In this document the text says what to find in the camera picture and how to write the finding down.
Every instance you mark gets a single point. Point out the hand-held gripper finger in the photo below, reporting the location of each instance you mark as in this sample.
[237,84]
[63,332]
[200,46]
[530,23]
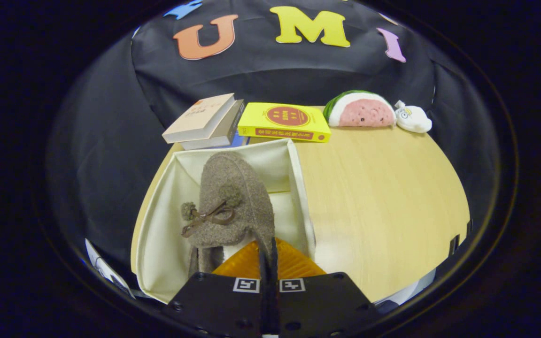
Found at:
[275,291]
[265,291]

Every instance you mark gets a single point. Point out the cream fabric storage box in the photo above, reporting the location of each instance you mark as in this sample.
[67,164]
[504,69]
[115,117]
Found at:
[158,253]

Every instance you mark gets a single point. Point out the blue book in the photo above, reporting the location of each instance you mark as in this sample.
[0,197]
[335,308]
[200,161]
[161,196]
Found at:
[240,141]

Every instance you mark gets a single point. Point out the white printed paper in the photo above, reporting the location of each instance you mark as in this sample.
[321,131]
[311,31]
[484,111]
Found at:
[106,270]

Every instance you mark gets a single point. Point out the grey book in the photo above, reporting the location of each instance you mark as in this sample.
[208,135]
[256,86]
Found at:
[229,133]

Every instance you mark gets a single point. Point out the yellow book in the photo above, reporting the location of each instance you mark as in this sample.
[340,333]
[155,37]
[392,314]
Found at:
[284,121]

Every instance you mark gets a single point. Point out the beige book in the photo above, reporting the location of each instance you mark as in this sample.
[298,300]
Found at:
[197,117]

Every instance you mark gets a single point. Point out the watermelon slice plush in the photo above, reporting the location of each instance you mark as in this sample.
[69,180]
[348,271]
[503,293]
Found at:
[364,112]

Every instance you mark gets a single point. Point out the black backdrop cloth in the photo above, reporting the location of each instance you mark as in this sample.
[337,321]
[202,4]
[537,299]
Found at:
[111,141]

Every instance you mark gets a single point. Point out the white plush toy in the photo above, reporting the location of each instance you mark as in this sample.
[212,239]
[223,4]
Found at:
[413,119]

